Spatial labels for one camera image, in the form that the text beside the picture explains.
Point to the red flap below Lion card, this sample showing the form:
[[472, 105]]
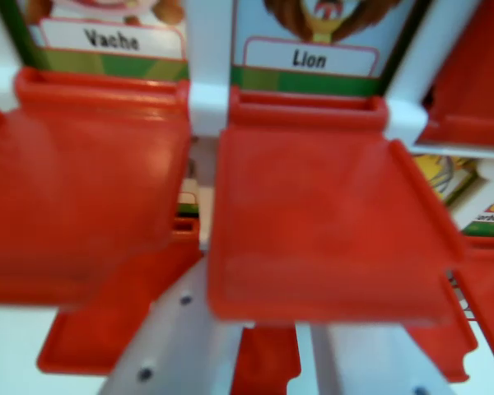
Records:
[[325, 222]]

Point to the red flap below Vache card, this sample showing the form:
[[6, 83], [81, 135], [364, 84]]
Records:
[[86, 185]]

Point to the Corbeau picture card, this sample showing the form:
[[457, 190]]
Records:
[[492, 214]]

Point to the yellow bird picture card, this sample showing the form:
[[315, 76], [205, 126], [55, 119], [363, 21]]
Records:
[[448, 177]]

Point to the red and white game board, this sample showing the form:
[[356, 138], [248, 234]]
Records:
[[208, 61]]

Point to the Vache picture card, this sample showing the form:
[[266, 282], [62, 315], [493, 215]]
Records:
[[107, 41]]

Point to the Lion picture card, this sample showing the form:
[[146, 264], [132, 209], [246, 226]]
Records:
[[308, 41]]

